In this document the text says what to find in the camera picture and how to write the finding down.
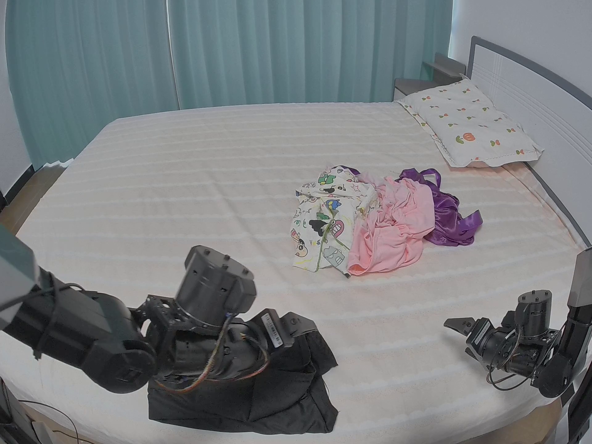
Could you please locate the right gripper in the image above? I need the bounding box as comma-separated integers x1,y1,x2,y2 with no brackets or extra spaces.
443,317,510,371

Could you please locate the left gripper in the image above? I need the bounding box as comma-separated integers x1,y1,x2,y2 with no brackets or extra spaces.
170,309,318,384

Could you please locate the black polo shirt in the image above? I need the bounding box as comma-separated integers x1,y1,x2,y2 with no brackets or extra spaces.
148,327,339,434

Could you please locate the bed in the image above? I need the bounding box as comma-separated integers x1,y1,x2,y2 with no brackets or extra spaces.
0,35,592,438

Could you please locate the white printed garment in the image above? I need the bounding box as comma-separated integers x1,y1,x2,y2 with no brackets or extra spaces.
290,165,377,278

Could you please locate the purple garment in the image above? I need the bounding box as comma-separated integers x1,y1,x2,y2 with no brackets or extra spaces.
399,167,484,249

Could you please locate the pink garment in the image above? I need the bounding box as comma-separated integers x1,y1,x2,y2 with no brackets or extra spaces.
347,171,436,277

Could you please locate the white printed pillow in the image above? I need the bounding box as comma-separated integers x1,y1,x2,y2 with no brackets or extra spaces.
397,78,545,169

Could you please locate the grey bedside table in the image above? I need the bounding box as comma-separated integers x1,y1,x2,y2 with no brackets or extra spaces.
393,53,466,103

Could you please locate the black cable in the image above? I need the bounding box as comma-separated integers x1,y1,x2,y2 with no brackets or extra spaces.
18,401,80,444
486,364,538,391

